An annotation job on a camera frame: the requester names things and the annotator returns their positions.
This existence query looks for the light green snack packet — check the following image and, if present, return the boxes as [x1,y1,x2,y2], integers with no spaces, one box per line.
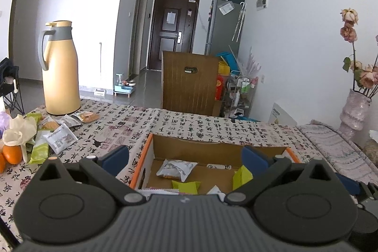
[28,138,49,164]

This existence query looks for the small orange snack packet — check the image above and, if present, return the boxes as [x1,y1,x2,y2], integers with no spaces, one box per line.
[72,111,99,123]

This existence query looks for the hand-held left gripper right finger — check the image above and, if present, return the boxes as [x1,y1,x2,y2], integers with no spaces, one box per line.
[224,146,344,207]

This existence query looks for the calligraphy print tablecloth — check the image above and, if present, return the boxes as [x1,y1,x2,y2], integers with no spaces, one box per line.
[0,98,302,241]

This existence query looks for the white umbrella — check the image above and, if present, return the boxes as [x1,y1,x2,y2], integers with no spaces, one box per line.
[232,2,246,41]

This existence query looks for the cookie snack packet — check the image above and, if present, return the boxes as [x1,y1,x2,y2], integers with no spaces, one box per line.
[38,115,61,131]

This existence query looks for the pink ribbed vase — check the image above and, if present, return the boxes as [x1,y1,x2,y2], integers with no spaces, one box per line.
[338,89,372,139]

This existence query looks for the white flat mop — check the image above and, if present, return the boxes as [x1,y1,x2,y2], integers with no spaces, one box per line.
[94,41,107,96]

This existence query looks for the grey interior door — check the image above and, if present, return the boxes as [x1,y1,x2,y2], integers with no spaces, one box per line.
[130,0,148,75]

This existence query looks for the yellow thermos jug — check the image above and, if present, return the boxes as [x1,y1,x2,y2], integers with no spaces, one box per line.
[38,21,82,116]

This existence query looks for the short green snack packet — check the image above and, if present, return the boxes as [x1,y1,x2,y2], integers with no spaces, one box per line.
[233,165,254,190]

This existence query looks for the dark brown door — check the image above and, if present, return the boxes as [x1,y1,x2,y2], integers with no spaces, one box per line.
[148,0,200,71]

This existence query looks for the dark printed snack packet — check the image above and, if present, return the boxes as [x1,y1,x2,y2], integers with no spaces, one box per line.
[57,115,83,128]

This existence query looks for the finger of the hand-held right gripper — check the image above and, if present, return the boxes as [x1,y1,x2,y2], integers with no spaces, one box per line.
[335,173,362,195]

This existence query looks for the small cardboard box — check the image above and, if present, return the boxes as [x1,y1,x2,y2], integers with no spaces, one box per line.
[213,100,225,117]

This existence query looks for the white printed snack packet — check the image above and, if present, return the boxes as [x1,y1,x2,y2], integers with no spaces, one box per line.
[43,123,78,154]

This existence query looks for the black stand leg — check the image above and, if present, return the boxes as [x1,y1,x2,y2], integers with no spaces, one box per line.
[0,218,18,249]

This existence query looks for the red cardboard box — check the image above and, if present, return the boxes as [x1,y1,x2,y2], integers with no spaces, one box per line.
[129,133,301,199]

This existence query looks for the small white snack packet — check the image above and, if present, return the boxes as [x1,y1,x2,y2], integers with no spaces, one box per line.
[207,185,225,202]

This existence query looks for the clear plastic container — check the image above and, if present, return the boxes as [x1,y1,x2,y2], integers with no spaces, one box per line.
[362,129,378,158]

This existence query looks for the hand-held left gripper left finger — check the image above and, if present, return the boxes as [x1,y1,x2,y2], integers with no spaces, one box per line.
[30,145,146,206]

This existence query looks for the metal wire rack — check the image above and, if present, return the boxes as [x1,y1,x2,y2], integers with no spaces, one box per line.
[223,70,256,118]

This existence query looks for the blue plastic item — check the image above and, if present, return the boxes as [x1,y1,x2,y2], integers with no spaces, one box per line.
[217,52,238,71]

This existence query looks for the small blue toy table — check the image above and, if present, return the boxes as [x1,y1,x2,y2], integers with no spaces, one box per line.
[114,73,136,96]

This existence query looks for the black folding chair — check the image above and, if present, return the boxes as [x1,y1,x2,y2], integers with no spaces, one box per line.
[0,57,26,115]

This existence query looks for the grey refrigerator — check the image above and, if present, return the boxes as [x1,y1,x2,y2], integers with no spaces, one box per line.
[205,0,245,56]

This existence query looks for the red bag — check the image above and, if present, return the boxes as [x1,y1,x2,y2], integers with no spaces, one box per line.
[215,75,225,100]

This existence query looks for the paper sheet on refrigerator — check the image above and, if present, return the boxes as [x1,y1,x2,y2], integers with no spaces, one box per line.
[219,2,234,15]

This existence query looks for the pale artificial reeds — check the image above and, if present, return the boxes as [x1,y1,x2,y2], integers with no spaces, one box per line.
[238,47,262,78]

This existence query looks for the dried rose bouquet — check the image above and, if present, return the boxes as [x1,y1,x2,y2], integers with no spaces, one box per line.
[339,8,378,99]

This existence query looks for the grey patterned quilt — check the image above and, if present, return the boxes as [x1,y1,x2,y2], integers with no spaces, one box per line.
[297,119,378,184]

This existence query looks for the wooden chair back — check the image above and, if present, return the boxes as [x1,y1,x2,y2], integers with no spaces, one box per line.
[162,51,220,117]

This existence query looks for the white carton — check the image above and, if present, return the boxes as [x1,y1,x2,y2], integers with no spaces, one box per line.
[267,103,297,125]

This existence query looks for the white and purple plastic bag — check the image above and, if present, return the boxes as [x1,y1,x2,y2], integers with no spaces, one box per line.
[0,111,12,134]

